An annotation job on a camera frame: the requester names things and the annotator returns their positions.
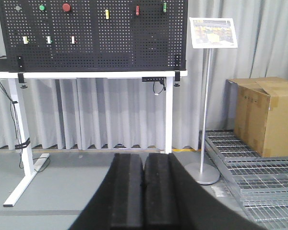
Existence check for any metal grating platform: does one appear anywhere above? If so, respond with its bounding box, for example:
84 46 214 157
205 130 288 230

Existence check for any white green rocker switch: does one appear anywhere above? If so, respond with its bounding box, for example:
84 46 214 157
47 36 52 44

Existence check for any brown cardboard box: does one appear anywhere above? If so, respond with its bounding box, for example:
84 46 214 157
227 77 288 157

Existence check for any green toggle switch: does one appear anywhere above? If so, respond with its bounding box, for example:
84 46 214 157
163 2 167 13

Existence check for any white yellow rocker switch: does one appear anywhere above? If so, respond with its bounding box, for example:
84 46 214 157
23 36 29 45

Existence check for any black left table clamp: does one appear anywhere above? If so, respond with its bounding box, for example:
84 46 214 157
17 55 28 89

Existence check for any black right table clamp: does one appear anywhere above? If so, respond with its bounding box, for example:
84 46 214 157
173 54 181 87

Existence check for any silver sign stand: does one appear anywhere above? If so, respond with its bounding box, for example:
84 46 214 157
185 17 238 185

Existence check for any black desk control box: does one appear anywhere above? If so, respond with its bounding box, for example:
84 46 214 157
142 77 165 82

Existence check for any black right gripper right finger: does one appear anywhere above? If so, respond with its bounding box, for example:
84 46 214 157
144 153 262 230

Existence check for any red mushroom push button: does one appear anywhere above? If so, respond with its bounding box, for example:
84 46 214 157
62 3 72 12

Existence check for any red toggle switch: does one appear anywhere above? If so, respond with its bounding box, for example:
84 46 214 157
135 5 140 16

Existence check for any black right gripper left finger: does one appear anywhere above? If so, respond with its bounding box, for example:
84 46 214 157
69 153 143 230

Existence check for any grey curtain backdrop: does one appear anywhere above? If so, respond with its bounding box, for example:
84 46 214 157
0 0 288 151

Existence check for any black perforated pegboard panel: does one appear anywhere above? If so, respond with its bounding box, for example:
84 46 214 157
0 0 188 72

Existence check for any black cable along leg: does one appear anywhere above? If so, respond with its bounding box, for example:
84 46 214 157
0 78 48 173

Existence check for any white desk frame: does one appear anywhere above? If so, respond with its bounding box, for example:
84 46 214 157
0 70 188 207

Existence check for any yellow toggle switch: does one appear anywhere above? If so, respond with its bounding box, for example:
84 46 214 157
105 9 109 20

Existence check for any black table clamp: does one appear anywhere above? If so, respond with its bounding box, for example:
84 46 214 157
17 55 28 89
173 54 181 87

